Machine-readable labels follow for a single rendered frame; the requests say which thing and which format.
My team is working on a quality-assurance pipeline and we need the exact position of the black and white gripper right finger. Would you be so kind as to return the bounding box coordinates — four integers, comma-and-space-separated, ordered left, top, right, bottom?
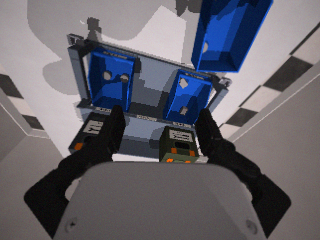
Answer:
195, 108, 291, 239

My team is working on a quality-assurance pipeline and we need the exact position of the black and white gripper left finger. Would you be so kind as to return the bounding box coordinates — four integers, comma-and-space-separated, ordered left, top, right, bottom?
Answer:
23, 105, 126, 240

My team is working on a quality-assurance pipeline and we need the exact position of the grey rectangular block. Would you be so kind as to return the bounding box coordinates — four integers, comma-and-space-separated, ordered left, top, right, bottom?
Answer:
179, 77, 188, 88

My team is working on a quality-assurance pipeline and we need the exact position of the small grey block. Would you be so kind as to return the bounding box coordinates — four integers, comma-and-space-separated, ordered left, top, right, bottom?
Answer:
180, 106, 188, 115

